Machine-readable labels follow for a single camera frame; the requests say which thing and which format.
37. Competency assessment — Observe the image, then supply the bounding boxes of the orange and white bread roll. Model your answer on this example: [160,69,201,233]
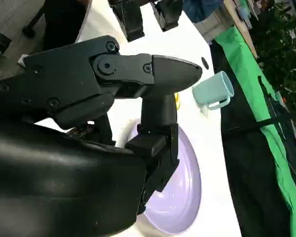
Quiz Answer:
[174,92,182,111]

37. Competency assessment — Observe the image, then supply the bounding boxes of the pale green mug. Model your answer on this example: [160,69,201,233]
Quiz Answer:
[192,71,235,111]

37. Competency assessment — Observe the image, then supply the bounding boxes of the green cloth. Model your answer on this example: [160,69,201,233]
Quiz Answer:
[214,26,296,237]

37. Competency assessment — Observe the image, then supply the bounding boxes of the lilac plate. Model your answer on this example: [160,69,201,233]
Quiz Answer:
[120,118,203,235]

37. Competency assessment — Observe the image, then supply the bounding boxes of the black chair base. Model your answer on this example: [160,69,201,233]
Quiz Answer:
[22,0,94,51]

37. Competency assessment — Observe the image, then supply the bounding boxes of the wooden board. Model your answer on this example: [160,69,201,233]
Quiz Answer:
[223,0,259,59]

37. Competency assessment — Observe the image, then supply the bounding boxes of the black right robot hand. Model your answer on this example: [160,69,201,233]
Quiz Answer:
[0,35,203,237]

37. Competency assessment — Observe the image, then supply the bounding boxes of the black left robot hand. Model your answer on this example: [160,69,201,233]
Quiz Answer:
[108,0,181,42]

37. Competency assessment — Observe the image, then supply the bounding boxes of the green plants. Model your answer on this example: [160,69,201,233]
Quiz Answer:
[251,0,296,129]

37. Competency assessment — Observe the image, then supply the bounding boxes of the grey box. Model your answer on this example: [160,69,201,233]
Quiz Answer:
[196,13,235,42]

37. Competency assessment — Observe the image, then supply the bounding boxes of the black cloth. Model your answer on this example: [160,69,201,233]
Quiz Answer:
[209,41,296,237]

